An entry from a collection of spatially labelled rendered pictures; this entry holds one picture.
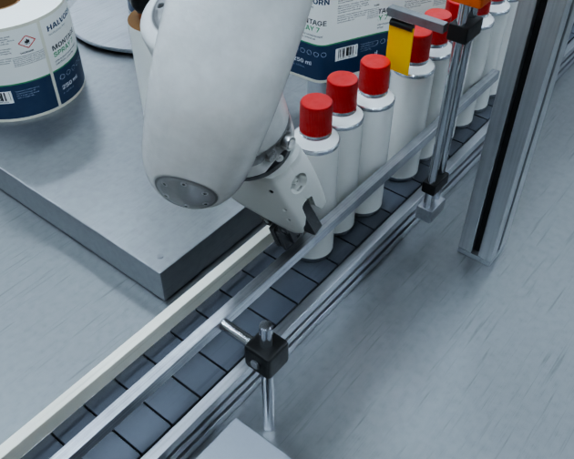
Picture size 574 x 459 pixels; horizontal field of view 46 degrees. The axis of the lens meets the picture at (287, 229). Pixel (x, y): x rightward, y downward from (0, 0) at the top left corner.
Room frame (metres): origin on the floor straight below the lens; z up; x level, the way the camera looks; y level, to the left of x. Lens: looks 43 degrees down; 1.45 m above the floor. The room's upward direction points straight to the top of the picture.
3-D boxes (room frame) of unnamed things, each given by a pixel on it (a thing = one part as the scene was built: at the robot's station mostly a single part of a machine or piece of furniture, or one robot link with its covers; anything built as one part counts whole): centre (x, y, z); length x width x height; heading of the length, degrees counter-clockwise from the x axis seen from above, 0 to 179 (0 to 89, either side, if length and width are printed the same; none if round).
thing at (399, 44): (0.67, -0.12, 1.09); 0.03 x 0.01 x 0.06; 51
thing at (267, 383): (0.38, 0.04, 0.91); 0.07 x 0.03 x 0.17; 51
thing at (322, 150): (0.58, -0.03, 0.98); 0.05 x 0.05 x 0.20
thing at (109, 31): (1.19, 0.25, 0.89); 0.31 x 0.31 x 0.01
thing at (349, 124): (0.62, -0.06, 0.98); 0.05 x 0.05 x 0.20
